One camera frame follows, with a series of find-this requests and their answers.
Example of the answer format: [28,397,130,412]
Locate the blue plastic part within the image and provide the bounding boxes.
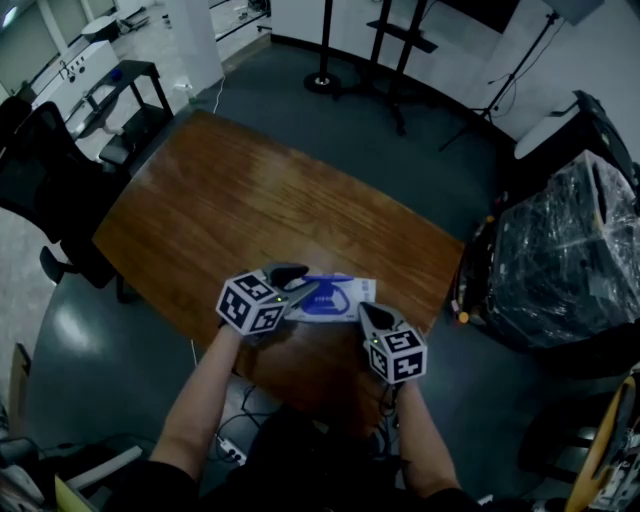
[302,273,353,299]

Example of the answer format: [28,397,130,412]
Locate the white curved tabletop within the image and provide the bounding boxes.
[513,96,585,162]

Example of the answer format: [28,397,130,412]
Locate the small black desk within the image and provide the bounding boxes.
[79,58,175,169]

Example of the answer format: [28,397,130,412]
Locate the person's right forearm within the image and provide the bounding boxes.
[393,380,462,497]

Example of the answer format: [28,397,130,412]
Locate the black tripod stand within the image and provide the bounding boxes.
[437,12,562,153]

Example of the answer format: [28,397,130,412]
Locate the black bag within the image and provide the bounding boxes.
[572,88,640,181]

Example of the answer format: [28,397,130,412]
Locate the person's black clothing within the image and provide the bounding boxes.
[102,404,484,512]

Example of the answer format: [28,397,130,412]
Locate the yellow board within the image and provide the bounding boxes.
[53,474,99,512]

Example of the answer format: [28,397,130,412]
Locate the white floor beam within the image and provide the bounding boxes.
[63,444,145,494]

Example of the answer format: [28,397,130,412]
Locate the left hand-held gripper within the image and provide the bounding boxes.
[215,262,322,336]

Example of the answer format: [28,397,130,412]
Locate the person's left forearm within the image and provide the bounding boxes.
[148,323,247,482]

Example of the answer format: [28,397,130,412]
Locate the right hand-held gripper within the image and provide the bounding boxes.
[356,301,430,386]

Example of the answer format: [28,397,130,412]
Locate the black mesh office chair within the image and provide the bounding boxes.
[0,96,132,305]

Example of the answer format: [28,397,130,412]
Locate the white and blue packet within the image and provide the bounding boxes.
[282,272,378,325]

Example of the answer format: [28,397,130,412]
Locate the plastic-wrapped black machine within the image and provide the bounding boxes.
[448,148,640,354]

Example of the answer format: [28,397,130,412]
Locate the white power strip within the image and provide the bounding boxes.
[214,433,249,467]

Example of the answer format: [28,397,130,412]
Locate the black television stand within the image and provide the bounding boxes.
[332,0,440,137]

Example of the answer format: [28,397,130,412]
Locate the white cabinet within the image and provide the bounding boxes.
[29,38,121,114]

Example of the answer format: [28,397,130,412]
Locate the black television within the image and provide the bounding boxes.
[433,0,522,36]

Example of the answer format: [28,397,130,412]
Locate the round white table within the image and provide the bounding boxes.
[79,14,121,45]

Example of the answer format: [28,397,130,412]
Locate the white light panel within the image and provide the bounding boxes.
[542,0,607,27]

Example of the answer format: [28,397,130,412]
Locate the black coat rack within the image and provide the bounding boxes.
[303,0,343,96]

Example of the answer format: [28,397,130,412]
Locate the black floor cables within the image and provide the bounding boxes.
[217,382,404,464]

